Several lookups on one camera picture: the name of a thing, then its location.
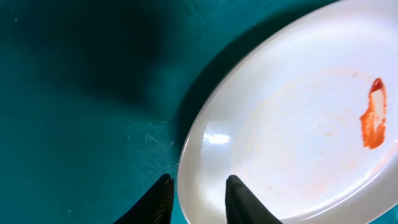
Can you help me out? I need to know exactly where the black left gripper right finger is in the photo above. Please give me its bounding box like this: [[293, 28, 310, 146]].
[[225, 175, 282, 224]]

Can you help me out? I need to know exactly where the white plate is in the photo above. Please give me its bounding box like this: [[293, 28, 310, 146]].
[[177, 1, 397, 223]]

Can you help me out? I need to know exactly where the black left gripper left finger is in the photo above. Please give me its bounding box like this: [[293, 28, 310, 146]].
[[114, 174, 174, 224]]

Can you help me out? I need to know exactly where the blue plastic tray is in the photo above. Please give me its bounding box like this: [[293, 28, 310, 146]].
[[0, 0, 398, 224]]

